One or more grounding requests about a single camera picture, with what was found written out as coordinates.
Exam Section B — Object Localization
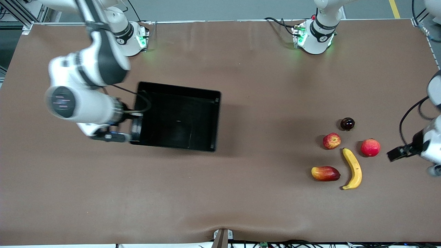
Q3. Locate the black plastic tray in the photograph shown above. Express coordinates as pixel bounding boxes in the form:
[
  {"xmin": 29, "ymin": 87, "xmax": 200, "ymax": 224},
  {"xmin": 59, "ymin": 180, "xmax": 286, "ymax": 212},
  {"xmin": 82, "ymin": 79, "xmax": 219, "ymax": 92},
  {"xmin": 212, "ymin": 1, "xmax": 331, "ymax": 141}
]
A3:
[{"xmin": 130, "ymin": 81, "xmax": 221, "ymax": 152}]

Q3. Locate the yellow banana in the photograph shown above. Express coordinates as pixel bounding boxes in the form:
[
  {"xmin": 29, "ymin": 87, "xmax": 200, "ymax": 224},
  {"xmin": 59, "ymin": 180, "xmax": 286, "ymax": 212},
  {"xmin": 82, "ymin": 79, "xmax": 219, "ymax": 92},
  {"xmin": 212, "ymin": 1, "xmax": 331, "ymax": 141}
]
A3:
[{"xmin": 342, "ymin": 148, "xmax": 362, "ymax": 190}]

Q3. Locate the red yellow apple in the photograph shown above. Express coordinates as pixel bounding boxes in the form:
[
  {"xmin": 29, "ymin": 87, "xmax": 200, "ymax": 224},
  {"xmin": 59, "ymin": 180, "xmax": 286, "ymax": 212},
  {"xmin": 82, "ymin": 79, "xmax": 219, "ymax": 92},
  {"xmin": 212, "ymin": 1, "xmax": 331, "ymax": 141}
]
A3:
[{"xmin": 323, "ymin": 133, "xmax": 341, "ymax": 150}]

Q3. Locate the red yellow mango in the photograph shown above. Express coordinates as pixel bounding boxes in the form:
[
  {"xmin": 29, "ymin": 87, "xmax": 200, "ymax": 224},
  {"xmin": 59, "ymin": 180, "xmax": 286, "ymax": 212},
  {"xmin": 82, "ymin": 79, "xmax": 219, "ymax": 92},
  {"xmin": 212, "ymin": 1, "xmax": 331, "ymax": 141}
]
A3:
[{"xmin": 311, "ymin": 166, "xmax": 341, "ymax": 182}]

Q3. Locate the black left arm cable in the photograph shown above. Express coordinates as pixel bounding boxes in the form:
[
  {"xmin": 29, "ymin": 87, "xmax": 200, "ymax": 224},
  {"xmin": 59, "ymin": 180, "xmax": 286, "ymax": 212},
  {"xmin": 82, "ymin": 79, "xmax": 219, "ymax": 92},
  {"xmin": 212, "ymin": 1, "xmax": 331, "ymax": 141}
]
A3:
[{"xmin": 399, "ymin": 96, "xmax": 430, "ymax": 146}]

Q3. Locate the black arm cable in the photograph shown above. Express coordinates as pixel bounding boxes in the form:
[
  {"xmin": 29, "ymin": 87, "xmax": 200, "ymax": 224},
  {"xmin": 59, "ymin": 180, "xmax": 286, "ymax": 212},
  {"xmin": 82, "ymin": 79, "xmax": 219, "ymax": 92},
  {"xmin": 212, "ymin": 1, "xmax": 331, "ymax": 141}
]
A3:
[
  {"xmin": 399, "ymin": 96, "xmax": 430, "ymax": 146},
  {"xmin": 110, "ymin": 84, "xmax": 152, "ymax": 114}
]

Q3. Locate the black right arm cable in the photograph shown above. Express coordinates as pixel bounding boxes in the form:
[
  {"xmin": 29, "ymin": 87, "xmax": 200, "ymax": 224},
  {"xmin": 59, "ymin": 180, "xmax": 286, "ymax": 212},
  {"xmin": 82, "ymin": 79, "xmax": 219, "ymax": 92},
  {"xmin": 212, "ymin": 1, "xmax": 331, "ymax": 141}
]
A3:
[{"xmin": 110, "ymin": 84, "xmax": 152, "ymax": 114}]

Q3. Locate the aluminium table edge rail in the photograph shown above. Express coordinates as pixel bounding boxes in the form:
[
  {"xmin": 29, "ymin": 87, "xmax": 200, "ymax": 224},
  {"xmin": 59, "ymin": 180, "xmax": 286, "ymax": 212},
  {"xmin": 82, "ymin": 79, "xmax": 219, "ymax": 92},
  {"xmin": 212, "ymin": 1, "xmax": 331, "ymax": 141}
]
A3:
[{"xmin": 411, "ymin": 17, "xmax": 441, "ymax": 69}]

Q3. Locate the black right base cable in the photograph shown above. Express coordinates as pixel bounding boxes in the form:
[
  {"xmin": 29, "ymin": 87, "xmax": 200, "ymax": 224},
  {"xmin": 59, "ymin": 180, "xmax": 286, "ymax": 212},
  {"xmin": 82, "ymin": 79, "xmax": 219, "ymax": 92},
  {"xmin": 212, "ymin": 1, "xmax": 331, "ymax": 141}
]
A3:
[{"xmin": 121, "ymin": 0, "xmax": 142, "ymax": 22}]

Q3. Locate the black base cable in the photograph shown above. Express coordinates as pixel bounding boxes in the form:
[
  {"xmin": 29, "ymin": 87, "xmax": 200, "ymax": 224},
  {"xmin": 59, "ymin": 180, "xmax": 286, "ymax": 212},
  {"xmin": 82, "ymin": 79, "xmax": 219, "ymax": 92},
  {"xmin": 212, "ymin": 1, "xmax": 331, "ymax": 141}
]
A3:
[
  {"xmin": 265, "ymin": 17, "xmax": 297, "ymax": 35},
  {"xmin": 121, "ymin": 0, "xmax": 142, "ymax": 22}
]

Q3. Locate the grey metal table bracket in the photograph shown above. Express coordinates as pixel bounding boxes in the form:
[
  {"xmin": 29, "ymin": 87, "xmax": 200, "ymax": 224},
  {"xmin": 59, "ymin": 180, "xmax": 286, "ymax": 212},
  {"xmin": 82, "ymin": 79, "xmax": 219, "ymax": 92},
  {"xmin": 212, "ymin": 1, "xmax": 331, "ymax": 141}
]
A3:
[{"xmin": 213, "ymin": 228, "xmax": 234, "ymax": 248}]

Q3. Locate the aluminium frame profile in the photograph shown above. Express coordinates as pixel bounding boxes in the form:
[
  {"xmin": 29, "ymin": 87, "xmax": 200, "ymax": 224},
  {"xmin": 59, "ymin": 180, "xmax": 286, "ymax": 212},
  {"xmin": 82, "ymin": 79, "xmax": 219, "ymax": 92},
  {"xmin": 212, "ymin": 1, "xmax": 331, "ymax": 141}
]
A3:
[{"xmin": 0, "ymin": 0, "xmax": 49, "ymax": 35}]

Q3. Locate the black left base cable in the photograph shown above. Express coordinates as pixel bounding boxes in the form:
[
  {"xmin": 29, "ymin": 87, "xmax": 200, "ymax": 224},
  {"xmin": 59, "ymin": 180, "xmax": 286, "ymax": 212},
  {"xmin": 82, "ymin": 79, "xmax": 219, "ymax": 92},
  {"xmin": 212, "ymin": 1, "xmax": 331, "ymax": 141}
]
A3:
[{"xmin": 265, "ymin": 17, "xmax": 297, "ymax": 35}]

